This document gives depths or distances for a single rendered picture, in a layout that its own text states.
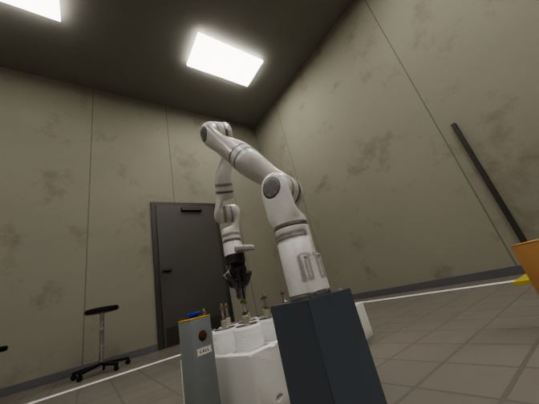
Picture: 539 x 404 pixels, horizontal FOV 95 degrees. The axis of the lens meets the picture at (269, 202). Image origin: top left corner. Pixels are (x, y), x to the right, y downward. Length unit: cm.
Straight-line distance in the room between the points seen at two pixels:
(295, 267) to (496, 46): 342
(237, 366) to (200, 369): 12
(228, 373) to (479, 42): 373
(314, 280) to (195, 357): 42
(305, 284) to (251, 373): 37
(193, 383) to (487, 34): 383
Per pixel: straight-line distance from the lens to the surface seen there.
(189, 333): 84
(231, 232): 95
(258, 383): 88
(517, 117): 344
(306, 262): 59
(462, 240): 343
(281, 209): 63
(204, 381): 86
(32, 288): 414
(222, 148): 87
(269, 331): 100
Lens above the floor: 32
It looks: 21 degrees up
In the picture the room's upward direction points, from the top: 14 degrees counter-clockwise
